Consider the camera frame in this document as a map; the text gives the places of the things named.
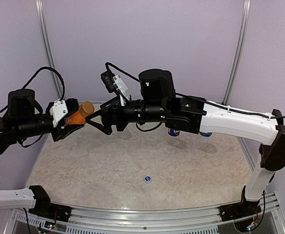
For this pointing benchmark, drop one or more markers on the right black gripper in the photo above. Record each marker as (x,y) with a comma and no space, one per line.
(107,120)

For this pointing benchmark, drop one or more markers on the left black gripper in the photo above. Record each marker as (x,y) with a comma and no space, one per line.
(61,133)

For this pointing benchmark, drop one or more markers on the orange juice bottle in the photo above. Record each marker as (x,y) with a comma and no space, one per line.
(78,118)

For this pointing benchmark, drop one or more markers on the blue bottle cap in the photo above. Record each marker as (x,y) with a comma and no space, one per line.
(147,179)

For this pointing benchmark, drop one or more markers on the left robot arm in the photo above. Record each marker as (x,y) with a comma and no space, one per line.
(24,118)

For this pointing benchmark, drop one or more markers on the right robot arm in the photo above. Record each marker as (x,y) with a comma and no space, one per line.
(161,104)

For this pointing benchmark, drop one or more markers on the Pepsi bottle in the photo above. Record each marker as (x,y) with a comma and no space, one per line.
(173,132)

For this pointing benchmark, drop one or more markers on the blue label water bottle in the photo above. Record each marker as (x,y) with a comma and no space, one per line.
(205,134)

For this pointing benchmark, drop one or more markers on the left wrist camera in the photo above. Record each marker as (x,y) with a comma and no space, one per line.
(60,108)

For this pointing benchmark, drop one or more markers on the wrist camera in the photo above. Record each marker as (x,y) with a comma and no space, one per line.
(60,108)
(114,84)

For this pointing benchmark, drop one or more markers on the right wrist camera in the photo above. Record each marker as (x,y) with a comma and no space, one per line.
(114,84)

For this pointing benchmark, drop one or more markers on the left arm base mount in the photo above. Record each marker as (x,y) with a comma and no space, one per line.
(45,208)

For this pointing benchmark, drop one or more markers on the left aluminium post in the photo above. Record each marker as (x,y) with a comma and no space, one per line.
(46,44)

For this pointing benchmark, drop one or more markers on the aluminium post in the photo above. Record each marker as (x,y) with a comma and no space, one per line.
(46,44)
(238,51)

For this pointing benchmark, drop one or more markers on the aluminium front rail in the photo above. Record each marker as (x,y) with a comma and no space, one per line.
(202,220)

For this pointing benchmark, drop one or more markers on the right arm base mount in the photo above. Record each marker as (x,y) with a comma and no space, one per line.
(240,209)

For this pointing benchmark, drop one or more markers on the right aluminium post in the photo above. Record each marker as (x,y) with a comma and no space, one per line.
(238,51)

